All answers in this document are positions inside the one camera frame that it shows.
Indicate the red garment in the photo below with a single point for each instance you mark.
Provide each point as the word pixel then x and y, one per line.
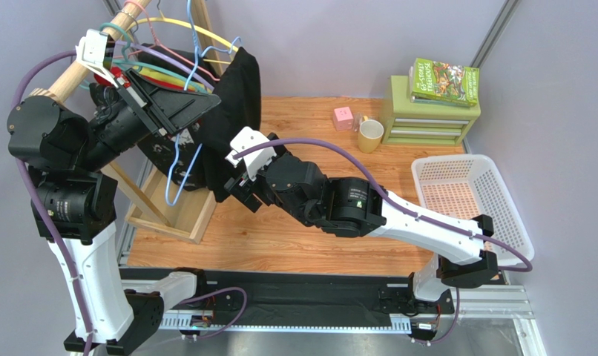
pixel 101 79

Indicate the black white-patterned trousers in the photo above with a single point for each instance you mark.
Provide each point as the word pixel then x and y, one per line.
pixel 204 146

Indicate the yellow mug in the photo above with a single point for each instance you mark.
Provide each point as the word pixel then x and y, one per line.
pixel 370 134

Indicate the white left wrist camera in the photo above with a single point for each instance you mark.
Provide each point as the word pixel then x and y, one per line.
pixel 95 51

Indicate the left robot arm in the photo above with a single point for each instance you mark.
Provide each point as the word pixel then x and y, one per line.
pixel 73 201

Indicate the green comic book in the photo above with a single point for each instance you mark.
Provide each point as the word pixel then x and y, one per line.
pixel 443 82

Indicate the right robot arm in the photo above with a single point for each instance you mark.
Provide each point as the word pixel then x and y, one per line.
pixel 350 207

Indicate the green drawer box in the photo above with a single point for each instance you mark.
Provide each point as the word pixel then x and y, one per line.
pixel 411 123

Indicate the pink wire hanger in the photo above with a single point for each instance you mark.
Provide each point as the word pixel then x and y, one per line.
pixel 157 41

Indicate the yellow wire hanger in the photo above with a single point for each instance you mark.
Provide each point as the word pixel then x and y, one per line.
pixel 231 47

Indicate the black garment on rack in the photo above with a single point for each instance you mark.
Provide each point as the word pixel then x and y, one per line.
pixel 205 69

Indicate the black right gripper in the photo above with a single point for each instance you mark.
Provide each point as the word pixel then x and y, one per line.
pixel 244 191

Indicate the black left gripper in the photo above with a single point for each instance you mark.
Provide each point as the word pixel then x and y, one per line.
pixel 176 108

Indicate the white plastic basket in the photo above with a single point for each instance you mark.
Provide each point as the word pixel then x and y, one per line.
pixel 467 185

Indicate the wooden clothes rack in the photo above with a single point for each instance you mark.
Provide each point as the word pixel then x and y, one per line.
pixel 189 218

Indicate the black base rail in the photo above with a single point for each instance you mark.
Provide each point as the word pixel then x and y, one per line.
pixel 309 302

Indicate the pink cube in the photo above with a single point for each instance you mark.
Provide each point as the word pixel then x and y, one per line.
pixel 343 119

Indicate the yellow garment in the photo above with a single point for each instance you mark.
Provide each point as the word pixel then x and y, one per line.
pixel 171 81

